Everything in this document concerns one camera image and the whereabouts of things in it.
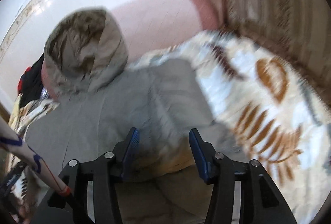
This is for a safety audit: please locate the grey quilted hooded jacket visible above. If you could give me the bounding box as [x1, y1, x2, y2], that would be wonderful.
[24, 7, 249, 224]

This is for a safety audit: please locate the black and red clothes pile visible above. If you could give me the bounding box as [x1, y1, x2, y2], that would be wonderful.
[17, 54, 49, 108]

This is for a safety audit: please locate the leaf patterned fleece blanket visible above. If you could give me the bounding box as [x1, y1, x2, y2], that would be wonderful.
[7, 29, 331, 224]

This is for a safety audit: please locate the brown wooden glass door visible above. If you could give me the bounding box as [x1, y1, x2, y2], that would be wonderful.
[0, 102, 10, 122]

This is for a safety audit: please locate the pink bolster pillow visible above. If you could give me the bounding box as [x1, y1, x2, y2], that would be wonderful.
[42, 0, 219, 98]

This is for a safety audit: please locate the striped beige sofa cushion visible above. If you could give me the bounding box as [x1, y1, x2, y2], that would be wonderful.
[227, 0, 330, 104]

